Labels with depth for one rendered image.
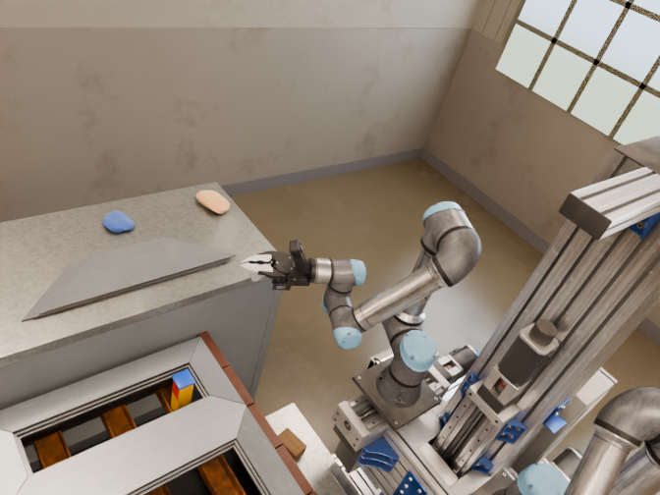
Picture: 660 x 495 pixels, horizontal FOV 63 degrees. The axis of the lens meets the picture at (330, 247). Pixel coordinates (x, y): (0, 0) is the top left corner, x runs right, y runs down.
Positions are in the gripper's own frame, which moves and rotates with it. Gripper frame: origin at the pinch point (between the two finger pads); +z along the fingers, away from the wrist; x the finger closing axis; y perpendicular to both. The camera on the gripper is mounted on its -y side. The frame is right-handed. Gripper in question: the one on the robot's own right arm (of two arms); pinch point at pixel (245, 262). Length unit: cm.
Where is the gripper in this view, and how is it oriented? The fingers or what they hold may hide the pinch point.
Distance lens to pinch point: 148.9
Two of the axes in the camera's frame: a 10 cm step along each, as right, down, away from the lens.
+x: -1.5, -7.6, 6.4
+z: -9.5, -0.5, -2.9
